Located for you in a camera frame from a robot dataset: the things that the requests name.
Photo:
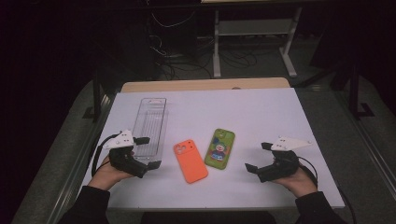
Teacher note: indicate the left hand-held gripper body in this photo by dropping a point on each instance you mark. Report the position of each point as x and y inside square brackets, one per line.
[124, 161]

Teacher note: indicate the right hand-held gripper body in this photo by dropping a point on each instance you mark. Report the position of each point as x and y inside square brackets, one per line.
[280, 166]

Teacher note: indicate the clear plastic tray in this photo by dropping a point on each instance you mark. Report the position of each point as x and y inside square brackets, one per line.
[151, 121]

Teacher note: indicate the orange phone case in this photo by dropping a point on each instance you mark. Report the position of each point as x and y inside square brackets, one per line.
[190, 163]

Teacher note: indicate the green cartoon phone case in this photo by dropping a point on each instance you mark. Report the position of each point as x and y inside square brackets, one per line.
[219, 149]

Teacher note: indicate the person's left hand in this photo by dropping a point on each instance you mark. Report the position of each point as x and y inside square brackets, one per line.
[106, 178]

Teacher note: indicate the person's right hand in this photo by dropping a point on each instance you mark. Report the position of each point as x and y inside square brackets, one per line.
[299, 185]

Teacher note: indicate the black metal stand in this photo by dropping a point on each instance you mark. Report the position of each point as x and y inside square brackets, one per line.
[353, 90]
[96, 93]

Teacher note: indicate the light wooden table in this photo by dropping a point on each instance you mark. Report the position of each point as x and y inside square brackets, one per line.
[202, 84]

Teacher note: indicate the grey metal rail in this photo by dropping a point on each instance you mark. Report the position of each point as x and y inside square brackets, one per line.
[77, 174]
[373, 152]

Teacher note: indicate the white metal desk frame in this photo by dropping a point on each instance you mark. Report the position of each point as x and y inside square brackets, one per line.
[255, 27]

